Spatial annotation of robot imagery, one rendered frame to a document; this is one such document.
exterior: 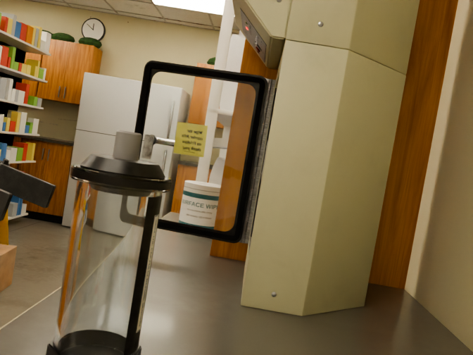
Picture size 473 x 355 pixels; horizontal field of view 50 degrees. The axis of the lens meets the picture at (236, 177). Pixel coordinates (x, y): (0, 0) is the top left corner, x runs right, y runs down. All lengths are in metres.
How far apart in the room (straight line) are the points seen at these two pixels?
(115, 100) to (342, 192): 5.20
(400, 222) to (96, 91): 5.08
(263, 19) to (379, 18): 0.22
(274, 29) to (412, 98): 0.52
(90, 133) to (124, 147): 5.52
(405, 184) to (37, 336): 0.92
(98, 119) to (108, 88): 0.37
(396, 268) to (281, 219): 0.51
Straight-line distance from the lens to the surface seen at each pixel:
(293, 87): 0.90
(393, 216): 1.31
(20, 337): 0.71
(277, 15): 0.92
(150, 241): 0.56
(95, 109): 6.07
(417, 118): 1.32
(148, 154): 1.24
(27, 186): 0.67
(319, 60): 0.91
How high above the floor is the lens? 1.21
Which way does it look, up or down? 3 degrees down
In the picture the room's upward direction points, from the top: 9 degrees clockwise
